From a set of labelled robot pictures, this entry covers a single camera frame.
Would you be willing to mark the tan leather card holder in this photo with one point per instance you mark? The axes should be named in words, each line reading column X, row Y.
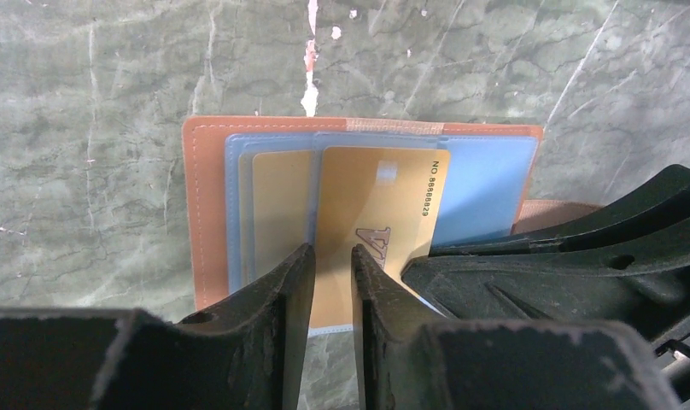
column 488, row 198

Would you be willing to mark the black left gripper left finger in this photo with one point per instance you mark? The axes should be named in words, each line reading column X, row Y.
column 245, row 352

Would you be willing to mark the gold card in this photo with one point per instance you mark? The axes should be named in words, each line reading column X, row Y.
column 386, row 199
column 280, row 192

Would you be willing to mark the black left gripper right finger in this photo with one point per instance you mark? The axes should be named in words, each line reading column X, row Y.
column 410, row 357

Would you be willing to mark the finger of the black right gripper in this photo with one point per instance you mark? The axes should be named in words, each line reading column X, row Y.
column 660, row 202
column 644, row 283

